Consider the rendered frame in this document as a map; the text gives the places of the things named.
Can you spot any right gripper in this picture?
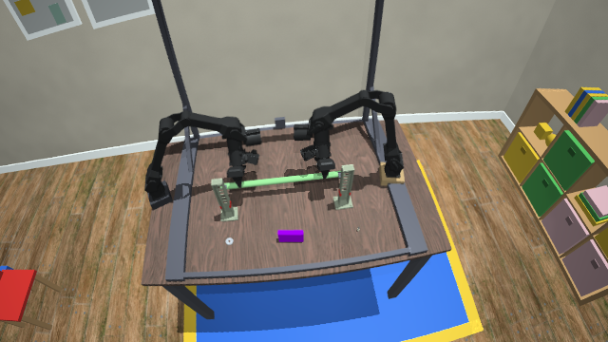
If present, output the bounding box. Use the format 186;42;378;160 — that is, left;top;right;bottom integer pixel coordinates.
227;148;246;188

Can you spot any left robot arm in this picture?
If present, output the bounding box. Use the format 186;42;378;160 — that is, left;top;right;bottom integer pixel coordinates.
294;90;404;178

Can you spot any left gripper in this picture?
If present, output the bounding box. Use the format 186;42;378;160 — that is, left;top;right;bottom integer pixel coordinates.
314;141;335;179

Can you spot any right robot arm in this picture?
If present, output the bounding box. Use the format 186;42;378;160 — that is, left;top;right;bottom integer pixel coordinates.
144;110;261;200

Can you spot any purple block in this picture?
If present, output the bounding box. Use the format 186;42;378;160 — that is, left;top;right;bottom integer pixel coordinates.
277;230;304;242

